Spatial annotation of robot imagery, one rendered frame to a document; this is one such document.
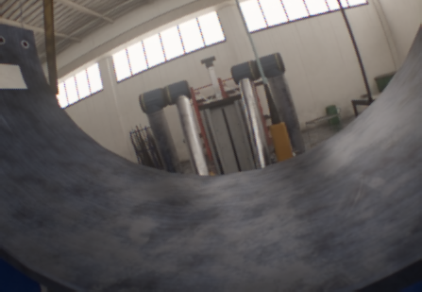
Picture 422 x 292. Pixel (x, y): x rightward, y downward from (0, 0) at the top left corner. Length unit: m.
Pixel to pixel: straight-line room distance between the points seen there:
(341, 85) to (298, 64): 2.11
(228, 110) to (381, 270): 2.04
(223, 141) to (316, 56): 9.39
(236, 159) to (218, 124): 0.34
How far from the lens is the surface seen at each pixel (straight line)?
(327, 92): 11.21
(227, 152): 2.25
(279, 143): 1.23
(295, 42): 11.29
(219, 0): 11.36
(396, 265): 0.30
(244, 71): 1.74
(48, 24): 1.40
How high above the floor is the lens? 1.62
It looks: 2 degrees down
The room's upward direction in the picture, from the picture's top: 16 degrees counter-clockwise
